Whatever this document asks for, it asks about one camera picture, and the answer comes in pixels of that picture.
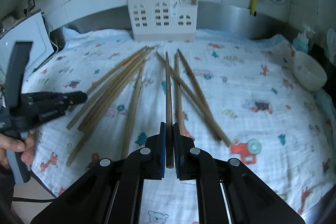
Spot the wooden chopstick crossing long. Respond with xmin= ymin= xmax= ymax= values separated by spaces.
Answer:
xmin=168 ymin=65 xmax=232 ymax=148

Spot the person's left hand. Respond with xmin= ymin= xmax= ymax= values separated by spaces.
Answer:
xmin=0 ymin=130 xmax=34 ymax=170

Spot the printed white blue cloth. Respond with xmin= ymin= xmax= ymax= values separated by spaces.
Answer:
xmin=22 ymin=28 xmax=335 ymax=223

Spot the white appliance box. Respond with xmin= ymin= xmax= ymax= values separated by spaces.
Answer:
xmin=0 ymin=11 xmax=57 ymax=88

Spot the white utensil holder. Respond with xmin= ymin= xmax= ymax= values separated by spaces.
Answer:
xmin=127 ymin=0 xmax=198 ymax=42

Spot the white ceramic bowl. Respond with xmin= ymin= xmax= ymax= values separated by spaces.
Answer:
xmin=293 ymin=51 xmax=327 ymax=92

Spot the teal soap dispenser bottle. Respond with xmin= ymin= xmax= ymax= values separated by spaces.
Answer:
xmin=292 ymin=23 xmax=315 ymax=53

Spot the wall power socket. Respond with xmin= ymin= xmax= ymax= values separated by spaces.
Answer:
xmin=28 ymin=0 xmax=35 ymax=11

